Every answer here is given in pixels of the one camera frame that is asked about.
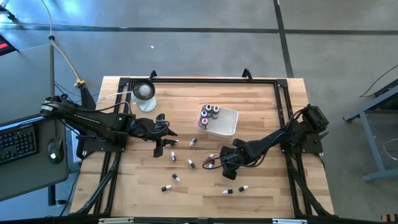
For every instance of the white desk lamp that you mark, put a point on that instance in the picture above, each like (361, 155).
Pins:
(143, 90)

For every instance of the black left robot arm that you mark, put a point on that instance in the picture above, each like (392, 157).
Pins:
(93, 121)

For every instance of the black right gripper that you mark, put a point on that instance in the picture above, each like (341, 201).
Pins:
(239, 154)

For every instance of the white-capped red food coloring bottle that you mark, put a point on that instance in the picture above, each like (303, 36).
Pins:
(210, 158)

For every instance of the black device with red light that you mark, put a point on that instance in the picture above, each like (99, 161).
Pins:
(4, 45)

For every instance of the black aluminium table frame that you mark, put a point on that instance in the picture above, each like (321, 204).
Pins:
(281, 93)

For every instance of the grey side desk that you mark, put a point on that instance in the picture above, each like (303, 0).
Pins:
(25, 81)

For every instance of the white rectangular plastic bin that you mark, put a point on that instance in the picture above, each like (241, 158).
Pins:
(225, 123)

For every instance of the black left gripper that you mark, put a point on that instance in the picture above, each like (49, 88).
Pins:
(149, 127)

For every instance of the blue-grey metal table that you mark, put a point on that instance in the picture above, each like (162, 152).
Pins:
(374, 146)

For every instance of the black computer keyboard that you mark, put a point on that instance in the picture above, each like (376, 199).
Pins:
(17, 144)

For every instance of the blue-tipped food coloring bottle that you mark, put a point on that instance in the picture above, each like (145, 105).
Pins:
(204, 114)

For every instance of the black computer mouse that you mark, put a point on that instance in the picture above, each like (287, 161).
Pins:
(56, 151)

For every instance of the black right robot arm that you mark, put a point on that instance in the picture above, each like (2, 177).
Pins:
(273, 137)

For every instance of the red-tipped food coloring bottle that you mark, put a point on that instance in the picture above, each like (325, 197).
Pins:
(204, 122)
(215, 110)

